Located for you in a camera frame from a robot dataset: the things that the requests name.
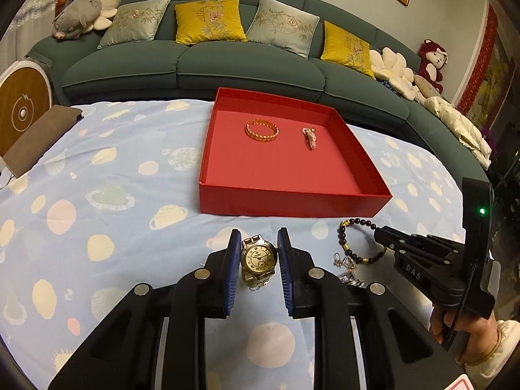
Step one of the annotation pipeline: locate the red cardboard box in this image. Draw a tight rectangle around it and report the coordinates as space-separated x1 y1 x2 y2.
198 86 393 217

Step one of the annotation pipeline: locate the gold and silver wristwatch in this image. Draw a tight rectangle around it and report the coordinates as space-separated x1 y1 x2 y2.
240 236 280 291

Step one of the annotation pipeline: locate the silver tinsel garland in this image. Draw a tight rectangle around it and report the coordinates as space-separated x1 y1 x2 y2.
10 0 59 29

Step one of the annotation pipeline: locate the pink pearl bracelet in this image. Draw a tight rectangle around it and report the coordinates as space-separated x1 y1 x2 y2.
301 127 318 151

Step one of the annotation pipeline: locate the red monkey plush toy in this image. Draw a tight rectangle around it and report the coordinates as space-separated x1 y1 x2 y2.
418 39 449 94

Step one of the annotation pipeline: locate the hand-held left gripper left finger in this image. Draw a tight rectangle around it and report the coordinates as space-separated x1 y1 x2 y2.
48 228 243 390

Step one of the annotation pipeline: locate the red bordered wall hanging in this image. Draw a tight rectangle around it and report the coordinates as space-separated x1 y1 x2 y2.
457 4 520 139

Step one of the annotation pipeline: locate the person's right hand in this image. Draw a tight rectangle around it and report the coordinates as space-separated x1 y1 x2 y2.
431 305 500 370

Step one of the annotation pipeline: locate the yellow embroidered cushion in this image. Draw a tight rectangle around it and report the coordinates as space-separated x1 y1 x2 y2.
320 20 376 80
175 0 248 45

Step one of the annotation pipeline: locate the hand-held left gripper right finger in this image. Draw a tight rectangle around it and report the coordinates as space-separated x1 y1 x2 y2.
277 227 468 390

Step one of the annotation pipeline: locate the white exercise machine wooden disc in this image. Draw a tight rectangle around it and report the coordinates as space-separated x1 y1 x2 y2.
0 59 53 159

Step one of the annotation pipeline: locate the grey pig plush toy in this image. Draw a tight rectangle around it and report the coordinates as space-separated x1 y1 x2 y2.
51 0 112 41

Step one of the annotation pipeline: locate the blue planet print cloth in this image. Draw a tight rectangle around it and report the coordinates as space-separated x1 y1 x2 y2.
0 98 490 390

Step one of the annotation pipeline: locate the gold wrist bangle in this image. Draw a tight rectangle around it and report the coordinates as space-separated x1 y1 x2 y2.
467 327 503 368

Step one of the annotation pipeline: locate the person's right forearm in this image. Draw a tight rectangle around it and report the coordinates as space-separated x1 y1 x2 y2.
467 319 520 380

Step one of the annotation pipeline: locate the silver link bracelet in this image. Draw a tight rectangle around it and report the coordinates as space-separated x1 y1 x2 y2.
339 269 368 289

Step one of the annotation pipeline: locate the silver chain necklace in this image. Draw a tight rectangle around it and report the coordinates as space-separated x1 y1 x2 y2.
332 252 358 273

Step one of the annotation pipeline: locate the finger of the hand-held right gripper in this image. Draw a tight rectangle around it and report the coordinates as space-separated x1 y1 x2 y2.
374 226 464 253
376 233 456 269

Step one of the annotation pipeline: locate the dark green sofa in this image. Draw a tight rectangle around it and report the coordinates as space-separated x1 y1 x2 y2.
26 0 494 188

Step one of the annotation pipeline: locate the dark bead bracelet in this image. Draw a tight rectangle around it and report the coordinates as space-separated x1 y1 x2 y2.
337 218 388 265

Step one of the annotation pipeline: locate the white flower-shaped cushion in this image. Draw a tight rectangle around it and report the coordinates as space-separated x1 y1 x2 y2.
369 46 417 100

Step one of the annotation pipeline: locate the grey-blue embroidered cushion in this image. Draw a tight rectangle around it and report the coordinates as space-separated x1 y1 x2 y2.
246 0 321 58
97 0 172 49

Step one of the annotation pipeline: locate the small brown pillow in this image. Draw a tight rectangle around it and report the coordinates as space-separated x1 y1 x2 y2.
413 75 435 98

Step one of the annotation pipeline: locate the gold chain bracelet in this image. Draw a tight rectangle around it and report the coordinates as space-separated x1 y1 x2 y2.
244 119 280 143

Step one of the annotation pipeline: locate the cream quilted blanket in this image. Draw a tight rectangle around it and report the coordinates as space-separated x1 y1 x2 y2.
422 95 493 169

